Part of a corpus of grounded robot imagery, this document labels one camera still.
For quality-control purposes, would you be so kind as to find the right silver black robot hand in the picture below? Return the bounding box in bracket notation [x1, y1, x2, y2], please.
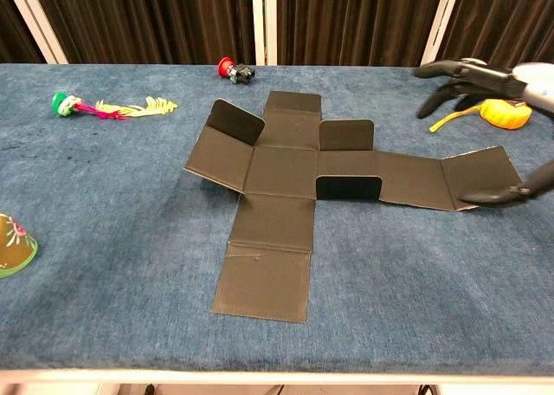
[414, 57, 554, 209]

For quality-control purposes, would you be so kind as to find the black foldable cardboard box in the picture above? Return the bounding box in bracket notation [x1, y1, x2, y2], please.
[182, 90, 524, 325]

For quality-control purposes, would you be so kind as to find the yellow tape measure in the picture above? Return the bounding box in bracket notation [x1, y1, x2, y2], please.
[428, 99, 532, 134]

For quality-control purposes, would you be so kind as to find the red small figurine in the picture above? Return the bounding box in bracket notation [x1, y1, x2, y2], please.
[217, 56, 256, 86]

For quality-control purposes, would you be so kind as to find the blue table cloth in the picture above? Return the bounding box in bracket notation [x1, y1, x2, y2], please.
[0, 63, 554, 374]

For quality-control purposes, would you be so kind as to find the green yellow feather shuttlecock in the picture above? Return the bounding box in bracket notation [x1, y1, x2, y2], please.
[51, 91, 179, 121]

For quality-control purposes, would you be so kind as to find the green painted ornament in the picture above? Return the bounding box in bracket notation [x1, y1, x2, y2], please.
[0, 212, 39, 280]

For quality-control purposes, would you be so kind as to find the white frame post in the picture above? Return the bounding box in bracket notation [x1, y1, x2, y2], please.
[0, 0, 69, 65]
[251, 0, 278, 66]
[419, 0, 464, 69]

